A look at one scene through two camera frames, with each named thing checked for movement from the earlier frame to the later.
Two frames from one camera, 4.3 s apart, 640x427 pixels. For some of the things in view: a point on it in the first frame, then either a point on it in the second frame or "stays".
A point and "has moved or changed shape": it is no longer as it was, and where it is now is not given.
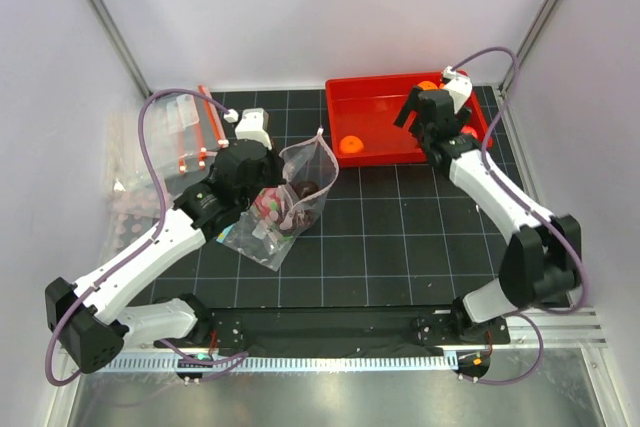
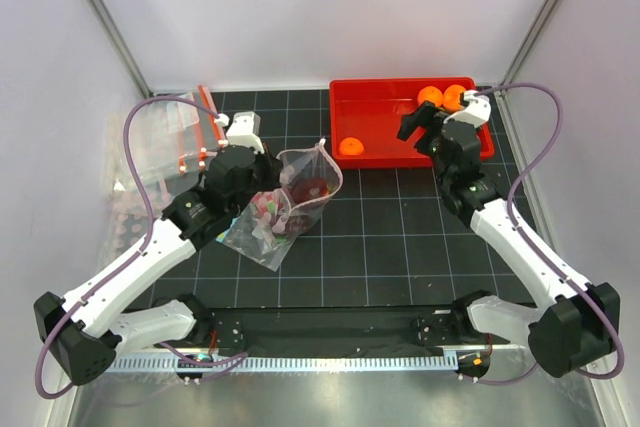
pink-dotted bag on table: (134, 208) stays
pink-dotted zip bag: (280, 215) stays
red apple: (469, 130) has moved or changed shape
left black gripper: (277, 164) stays
